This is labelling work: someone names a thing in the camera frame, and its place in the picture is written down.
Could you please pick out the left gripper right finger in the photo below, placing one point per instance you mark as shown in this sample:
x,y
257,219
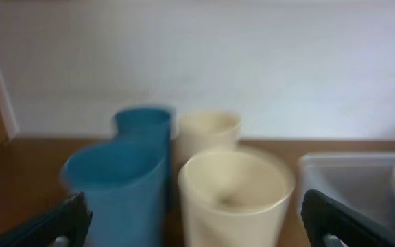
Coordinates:
x,y
331,223

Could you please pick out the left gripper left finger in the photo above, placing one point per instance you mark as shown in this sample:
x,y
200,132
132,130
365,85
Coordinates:
x,y
71,218

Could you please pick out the blue cup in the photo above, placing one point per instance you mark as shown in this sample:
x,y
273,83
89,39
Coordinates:
x,y
124,185
153,124

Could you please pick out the cream cup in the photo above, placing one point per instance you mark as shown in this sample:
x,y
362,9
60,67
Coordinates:
x,y
203,131
234,198

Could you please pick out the clear plastic container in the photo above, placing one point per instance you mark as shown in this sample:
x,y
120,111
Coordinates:
x,y
359,180

